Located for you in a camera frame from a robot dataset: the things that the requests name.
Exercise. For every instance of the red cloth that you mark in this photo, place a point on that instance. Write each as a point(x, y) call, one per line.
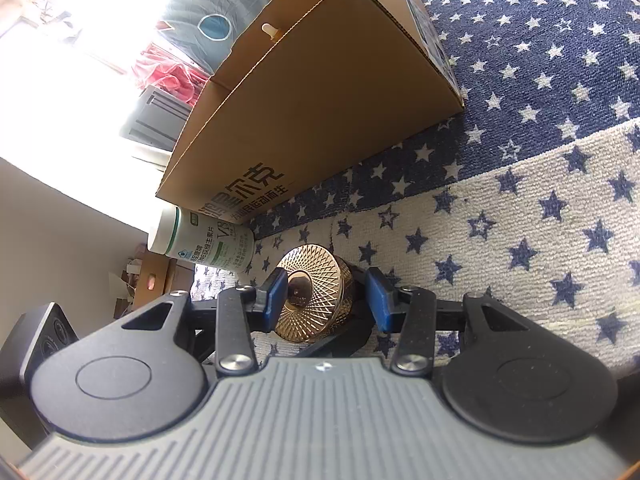
point(170, 72)

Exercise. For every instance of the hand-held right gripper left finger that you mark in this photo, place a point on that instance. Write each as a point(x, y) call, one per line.
point(274, 296)

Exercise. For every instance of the grey plastic crate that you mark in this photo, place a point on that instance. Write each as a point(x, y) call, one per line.
point(155, 115)

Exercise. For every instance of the black jar with gold lid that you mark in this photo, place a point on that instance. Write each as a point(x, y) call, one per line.
point(312, 270)

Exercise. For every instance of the printed appliance carton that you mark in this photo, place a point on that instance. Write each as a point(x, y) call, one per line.
point(182, 275)

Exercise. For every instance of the green dropper bottle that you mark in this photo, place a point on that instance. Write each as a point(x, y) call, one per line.
point(269, 29)

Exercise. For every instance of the grey quilt with blue circles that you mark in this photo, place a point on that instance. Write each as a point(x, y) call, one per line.
point(225, 5)

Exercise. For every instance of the white supplement bottle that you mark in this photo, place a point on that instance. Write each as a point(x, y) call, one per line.
point(200, 245)

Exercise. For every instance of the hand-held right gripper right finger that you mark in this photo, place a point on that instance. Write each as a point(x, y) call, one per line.
point(380, 300)

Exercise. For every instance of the small brown cardboard box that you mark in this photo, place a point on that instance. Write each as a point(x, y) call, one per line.
point(152, 280)

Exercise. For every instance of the blue white star blanket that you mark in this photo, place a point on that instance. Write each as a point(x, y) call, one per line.
point(525, 110)

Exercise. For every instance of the paper scraps pile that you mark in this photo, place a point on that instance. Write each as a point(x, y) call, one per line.
point(127, 285)

